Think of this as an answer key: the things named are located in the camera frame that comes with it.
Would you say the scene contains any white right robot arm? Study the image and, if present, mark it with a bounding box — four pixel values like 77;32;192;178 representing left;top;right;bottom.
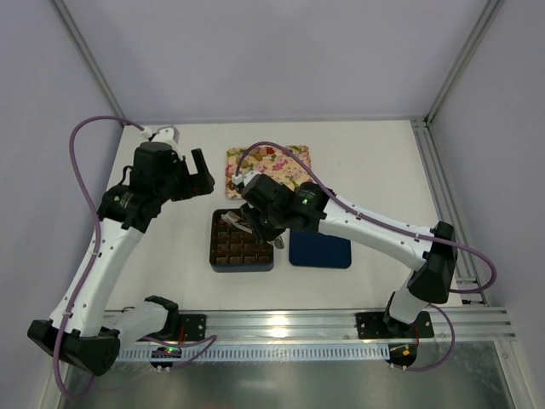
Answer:
232;171;457;337

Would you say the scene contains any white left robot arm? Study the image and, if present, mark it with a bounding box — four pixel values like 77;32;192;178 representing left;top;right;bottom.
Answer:
27;141;215;377

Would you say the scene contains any blue chocolate box with tray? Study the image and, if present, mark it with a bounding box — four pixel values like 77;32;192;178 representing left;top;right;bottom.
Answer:
209;209;274;273

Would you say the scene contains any floral serving tray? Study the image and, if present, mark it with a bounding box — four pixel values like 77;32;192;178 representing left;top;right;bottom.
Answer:
225;147;313;200

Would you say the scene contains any blue box lid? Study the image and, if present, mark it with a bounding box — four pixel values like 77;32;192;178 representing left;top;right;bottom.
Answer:
289;231;352;269

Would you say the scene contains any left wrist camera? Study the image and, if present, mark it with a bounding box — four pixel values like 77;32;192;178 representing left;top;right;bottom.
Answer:
147;125;179;146

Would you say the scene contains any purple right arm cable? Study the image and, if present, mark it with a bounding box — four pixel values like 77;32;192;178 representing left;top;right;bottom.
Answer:
232;142;498;372

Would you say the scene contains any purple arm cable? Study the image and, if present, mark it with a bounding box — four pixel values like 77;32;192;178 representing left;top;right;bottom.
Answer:
232;142;498;372
53;115;157;400

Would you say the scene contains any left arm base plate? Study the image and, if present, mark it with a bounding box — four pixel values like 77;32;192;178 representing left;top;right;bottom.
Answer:
177;314;207;343

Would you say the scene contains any slotted cable duct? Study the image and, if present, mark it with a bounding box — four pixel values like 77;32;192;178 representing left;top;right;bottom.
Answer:
117;343;390;363

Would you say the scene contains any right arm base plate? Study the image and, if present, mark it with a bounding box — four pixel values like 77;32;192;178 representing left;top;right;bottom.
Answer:
355;311;434;340

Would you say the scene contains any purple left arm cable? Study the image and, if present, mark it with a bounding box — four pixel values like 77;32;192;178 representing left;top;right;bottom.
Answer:
53;115;157;400

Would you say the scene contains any aluminium frame rail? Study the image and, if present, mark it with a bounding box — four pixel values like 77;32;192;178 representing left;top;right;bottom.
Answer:
202;305;516;342

